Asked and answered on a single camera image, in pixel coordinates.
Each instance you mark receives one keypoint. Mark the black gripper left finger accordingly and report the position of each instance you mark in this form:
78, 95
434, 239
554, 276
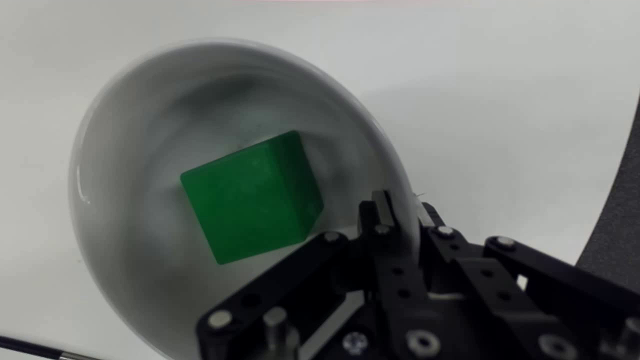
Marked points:
386, 266

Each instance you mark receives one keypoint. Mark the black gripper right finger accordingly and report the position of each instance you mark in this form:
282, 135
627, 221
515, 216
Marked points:
532, 287

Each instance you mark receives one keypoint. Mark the green cube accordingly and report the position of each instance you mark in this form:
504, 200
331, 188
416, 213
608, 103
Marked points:
253, 196

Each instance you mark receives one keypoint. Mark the white ceramic bowl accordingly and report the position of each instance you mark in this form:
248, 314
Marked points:
147, 200

